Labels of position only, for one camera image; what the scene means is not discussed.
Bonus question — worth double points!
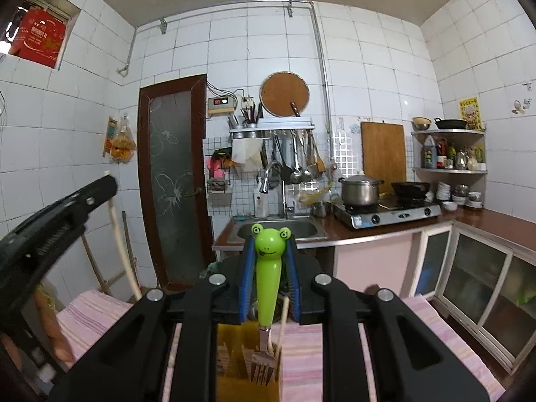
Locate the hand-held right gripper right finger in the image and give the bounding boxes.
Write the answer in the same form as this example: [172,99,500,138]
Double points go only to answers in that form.
[287,239,490,402]

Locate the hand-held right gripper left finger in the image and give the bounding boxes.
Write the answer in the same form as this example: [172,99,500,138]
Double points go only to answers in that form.
[46,237,257,402]

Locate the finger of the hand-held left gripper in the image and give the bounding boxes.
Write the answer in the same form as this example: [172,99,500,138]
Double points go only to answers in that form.
[8,175,119,244]

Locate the green frog handle fork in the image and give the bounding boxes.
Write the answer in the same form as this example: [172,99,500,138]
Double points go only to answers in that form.
[250,224,293,386]

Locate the yellow perforated utensil holder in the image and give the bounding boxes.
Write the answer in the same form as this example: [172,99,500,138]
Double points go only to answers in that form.
[215,323,282,402]

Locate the row of hanging kitchen utensils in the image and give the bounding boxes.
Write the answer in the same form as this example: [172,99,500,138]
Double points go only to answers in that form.
[262,130,328,185]

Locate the metal cup with utensils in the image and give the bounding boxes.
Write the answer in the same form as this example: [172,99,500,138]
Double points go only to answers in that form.
[239,105,263,129]

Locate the person's left hand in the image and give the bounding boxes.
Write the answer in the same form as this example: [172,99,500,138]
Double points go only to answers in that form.
[35,292,76,366]

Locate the steel sink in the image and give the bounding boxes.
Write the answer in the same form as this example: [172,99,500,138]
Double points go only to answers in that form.
[233,217,322,240]

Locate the orange hanging plastic bag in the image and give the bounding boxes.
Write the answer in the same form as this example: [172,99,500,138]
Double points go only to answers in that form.
[104,115,138,163]

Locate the wooden stick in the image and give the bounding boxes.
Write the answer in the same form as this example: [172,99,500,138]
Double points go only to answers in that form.
[81,234,112,296]
[121,211,140,289]

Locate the brown door with frosted glass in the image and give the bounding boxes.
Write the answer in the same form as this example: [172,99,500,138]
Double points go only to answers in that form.
[138,74,217,292]

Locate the white soap bottle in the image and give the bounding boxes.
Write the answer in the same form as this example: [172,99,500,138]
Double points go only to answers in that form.
[254,177,269,219]

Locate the metal faucet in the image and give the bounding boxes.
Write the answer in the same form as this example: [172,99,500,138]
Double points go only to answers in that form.
[264,161,295,219]

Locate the pink striped tablecloth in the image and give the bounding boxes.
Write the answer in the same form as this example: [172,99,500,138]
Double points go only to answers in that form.
[54,289,508,402]

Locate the steel pot with lid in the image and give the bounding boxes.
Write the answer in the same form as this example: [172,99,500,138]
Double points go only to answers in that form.
[338,172,385,208]

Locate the gas stove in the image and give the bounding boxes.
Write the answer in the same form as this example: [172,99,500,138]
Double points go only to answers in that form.
[332,199,443,230]

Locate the pink hanging item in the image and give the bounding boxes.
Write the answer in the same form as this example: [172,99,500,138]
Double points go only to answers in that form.
[206,148,233,179]

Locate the white hanging cloth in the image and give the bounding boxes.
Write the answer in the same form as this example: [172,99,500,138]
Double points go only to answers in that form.
[231,138,265,173]

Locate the black wok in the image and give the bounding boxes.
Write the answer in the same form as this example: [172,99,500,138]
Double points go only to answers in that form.
[390,181,432,201]

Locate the white controller box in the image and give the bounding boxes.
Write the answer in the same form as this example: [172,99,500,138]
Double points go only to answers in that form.
[208,95,236,115]

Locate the wooden cutting board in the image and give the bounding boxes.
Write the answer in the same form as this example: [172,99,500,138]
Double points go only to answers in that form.
[360,121,408,185]

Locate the red cardboard box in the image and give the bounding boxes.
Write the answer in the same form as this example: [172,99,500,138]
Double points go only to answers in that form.
[9,6,68,70]

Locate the kitchen counter cabinet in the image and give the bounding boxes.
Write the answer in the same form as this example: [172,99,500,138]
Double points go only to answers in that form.
[211,207,536,377]

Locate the group of small dishes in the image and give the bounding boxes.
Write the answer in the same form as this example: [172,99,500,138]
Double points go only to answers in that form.
[442,184,483,212]

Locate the round wooden lid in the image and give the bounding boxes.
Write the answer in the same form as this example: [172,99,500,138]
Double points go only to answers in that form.
[259,71,311,118]

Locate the group of condiment bottles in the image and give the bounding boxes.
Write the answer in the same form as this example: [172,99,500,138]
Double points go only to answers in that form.
[436,137,487,172]

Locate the black pan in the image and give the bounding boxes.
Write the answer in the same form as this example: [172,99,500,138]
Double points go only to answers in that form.
[433,117,469,131]

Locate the small wire basket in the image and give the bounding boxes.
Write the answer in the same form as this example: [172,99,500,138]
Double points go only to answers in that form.
[207,179,233,196]

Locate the metal wall rack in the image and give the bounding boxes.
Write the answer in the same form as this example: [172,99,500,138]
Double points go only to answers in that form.
[228,116,316,140]

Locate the metal wall pipe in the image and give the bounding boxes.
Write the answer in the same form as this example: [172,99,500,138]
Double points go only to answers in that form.
[117,0,336,165]

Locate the corner wall shelf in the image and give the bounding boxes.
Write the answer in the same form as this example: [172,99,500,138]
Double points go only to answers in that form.
[411,128,489,175]

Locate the yellow wall poster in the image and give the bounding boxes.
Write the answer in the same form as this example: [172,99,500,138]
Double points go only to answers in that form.
[457,96,482,131]

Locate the wall stickers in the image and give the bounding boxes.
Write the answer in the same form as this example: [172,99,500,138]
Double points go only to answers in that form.
[511,84,535,115]

